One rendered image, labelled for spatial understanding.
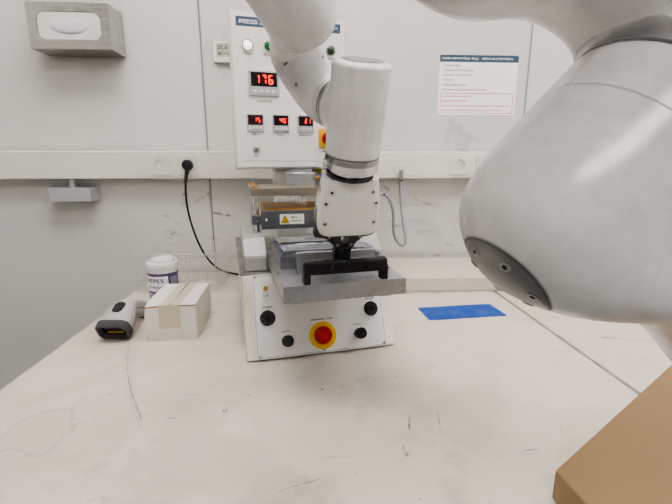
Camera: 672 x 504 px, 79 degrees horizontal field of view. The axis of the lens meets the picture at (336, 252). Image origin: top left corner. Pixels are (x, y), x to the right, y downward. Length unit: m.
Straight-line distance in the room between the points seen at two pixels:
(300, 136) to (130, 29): 0.78
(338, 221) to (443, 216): 1.06
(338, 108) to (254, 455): 0.51
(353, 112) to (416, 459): 0.50
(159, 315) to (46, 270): 0.94
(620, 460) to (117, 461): 0.66
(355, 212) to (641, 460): 0.47
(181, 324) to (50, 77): 1.11
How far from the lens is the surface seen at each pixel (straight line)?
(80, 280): 1.88
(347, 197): 0.64
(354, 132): 0.59
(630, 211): 0.24
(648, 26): 0.31
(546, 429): 0.79
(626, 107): 0.26
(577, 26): 0.32
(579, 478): 0.63
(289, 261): 0.79
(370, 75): 0.58
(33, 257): 1.95
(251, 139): 1.23
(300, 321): 0.93
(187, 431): 0.75
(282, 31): 0.52
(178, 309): 1.05
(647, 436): 0.63
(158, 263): 1.26
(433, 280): 1.38
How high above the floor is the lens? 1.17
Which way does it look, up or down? 13 degrees down
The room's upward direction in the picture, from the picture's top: straight up
